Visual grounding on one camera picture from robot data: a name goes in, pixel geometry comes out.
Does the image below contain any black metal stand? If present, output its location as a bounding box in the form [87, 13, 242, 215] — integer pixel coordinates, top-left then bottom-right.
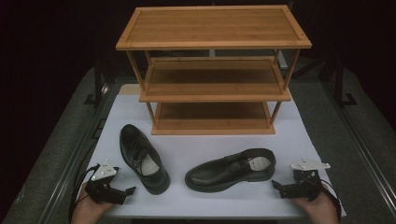
[83, 57, 110, 109]
[332, 57, 359, 109]

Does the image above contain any person's right hand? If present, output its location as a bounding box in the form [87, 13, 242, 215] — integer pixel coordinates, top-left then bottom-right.
[291, 184, 341, 224]

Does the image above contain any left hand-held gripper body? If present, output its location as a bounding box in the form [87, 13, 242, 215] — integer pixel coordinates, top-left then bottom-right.
[84, 159, 128, 205]

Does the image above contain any three-tier wooden shoe rack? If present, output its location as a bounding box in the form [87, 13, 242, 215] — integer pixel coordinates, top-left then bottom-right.
[115, 4, 313, 136]

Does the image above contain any person's left hand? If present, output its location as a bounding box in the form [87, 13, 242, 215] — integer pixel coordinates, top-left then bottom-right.
[71, 183, 116, 224]

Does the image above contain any metal floor rail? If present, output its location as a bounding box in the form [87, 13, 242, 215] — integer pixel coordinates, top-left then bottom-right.
[38, 82, 118, 224]
[321, 78, 396, 213]

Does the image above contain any black leather shoe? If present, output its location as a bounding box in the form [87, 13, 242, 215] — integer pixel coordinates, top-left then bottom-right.
[119, 123, 171, 196]
[184, 147, 277, 193]

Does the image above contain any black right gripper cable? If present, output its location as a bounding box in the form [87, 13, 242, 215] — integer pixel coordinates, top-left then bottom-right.
[322, 182, 343, 220]

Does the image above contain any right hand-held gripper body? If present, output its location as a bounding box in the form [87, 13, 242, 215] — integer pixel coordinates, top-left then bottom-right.
[279, 157, 332, 201]

